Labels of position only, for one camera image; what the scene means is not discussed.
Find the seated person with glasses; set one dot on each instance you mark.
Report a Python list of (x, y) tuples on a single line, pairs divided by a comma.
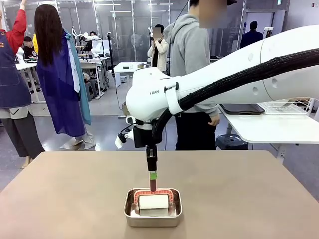
[(29, 49)]

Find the person's right hand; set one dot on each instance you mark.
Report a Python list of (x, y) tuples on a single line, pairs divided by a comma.
[(214, 121)]

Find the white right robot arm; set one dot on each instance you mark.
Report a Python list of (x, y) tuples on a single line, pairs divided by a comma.
[(224, 74)]

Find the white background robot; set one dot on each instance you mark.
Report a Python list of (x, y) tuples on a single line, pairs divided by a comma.
[(97, 47)]

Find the pink lint roller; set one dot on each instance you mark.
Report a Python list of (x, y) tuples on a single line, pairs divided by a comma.
[(153, 205)]

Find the white side table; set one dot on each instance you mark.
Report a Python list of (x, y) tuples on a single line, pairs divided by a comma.
[(274, 127)]

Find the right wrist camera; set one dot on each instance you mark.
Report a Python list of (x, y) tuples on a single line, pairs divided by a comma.
[(119, 143)]

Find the person in dark jacket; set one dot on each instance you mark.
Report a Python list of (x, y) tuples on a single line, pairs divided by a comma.
[(250, 37)]

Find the person's right forearm gray sleeve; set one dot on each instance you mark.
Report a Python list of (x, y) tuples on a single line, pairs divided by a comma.
[(210, 109)]

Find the person in gray hoodie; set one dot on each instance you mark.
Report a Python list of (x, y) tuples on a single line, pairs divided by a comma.
[(189, 49)]

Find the person in yellow top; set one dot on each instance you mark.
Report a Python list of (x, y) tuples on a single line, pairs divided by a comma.
[(35, 44)]

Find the person in cream jacket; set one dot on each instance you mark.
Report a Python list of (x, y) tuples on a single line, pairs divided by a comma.
[(162, 52)]

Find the steel rectangular tin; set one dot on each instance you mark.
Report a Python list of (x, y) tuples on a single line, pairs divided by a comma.
[(152, 221)]

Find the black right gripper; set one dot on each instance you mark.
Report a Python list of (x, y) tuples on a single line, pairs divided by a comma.
[(140, 137)]

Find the white background table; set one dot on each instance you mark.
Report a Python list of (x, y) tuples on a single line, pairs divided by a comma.
[(129, 69)]

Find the gray plastic stool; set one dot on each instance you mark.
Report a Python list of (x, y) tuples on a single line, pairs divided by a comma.
[(91, 89)]

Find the dark brown serving tray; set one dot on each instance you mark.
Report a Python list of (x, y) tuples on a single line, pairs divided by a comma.
[(241, 109)]

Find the dark blue metal stool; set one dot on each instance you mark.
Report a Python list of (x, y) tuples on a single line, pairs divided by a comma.
[(231, 140)]

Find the white background desk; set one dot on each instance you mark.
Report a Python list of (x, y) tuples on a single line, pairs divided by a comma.
[(87, 65)]

